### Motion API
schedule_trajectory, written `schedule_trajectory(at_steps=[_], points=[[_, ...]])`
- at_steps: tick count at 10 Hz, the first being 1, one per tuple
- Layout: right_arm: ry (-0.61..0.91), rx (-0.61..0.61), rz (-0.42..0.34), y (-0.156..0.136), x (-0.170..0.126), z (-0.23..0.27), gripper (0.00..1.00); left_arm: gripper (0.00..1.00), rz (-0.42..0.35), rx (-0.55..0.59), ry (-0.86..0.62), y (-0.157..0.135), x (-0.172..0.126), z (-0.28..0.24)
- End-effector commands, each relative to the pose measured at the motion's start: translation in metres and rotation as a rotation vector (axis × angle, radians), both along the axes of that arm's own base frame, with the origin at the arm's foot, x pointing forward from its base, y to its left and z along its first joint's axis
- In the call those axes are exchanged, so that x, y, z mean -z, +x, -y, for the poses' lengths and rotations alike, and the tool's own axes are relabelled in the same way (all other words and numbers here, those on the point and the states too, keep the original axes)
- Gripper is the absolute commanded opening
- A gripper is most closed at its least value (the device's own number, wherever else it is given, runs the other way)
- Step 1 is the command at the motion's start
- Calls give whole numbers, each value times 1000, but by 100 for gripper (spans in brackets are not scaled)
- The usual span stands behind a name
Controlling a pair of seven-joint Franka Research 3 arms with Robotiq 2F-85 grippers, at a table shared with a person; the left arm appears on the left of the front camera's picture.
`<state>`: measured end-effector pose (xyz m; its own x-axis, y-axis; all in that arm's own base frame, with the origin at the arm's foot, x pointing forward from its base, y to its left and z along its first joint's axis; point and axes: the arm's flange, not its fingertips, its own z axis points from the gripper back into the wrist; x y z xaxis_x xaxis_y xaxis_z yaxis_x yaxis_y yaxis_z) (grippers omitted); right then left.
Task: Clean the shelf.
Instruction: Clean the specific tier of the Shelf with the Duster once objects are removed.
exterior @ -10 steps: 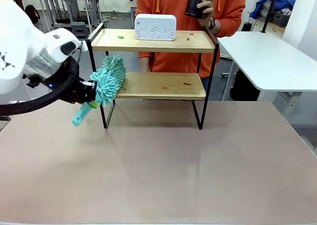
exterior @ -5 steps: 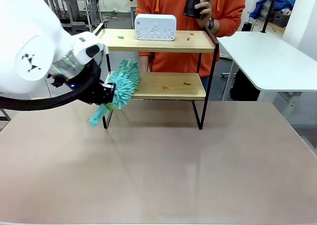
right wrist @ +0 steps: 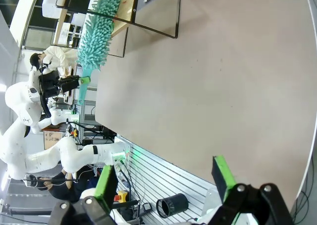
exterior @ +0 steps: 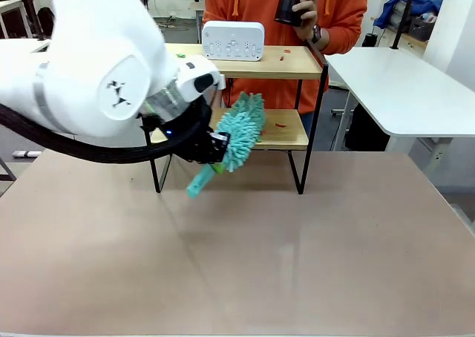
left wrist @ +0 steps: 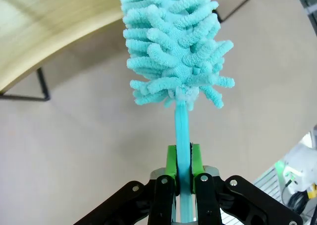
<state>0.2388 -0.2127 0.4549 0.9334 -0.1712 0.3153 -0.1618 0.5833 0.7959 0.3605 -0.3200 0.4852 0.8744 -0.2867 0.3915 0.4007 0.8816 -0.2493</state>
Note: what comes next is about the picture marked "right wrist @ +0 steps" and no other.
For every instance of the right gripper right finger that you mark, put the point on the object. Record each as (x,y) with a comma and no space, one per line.
(223,175)

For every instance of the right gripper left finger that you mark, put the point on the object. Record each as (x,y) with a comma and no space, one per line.
(106,183)

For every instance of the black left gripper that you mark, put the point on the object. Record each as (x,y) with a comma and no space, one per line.
(69,84)

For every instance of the teal microfiber duster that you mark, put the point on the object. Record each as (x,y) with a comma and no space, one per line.
(96,36)

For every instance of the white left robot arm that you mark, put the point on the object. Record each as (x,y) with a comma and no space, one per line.
(37,160)

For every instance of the red yellow emergency stop button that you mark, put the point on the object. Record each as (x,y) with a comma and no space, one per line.
(120,196)

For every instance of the person in cream shirt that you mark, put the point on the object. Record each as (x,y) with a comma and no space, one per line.
(58,55)

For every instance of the person in dark clothes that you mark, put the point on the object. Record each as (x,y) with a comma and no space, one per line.
(62,187)

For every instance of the black power adapter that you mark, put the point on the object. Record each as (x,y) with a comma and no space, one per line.
(147,207)

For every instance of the slotted aluminium mounting plate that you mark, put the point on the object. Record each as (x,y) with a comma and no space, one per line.
(158,175)

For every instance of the black cylindrical cup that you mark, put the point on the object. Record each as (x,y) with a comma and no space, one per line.
(175,204)

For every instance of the brown cardboard box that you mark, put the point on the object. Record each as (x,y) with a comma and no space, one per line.
(52,139)

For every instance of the metal storage rack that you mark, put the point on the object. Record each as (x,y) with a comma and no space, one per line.
(34,34)

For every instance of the white plastic storage box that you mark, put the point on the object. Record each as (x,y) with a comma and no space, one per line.
(52,4)

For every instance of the wooden shelf black frame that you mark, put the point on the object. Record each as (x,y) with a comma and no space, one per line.
(125,14)

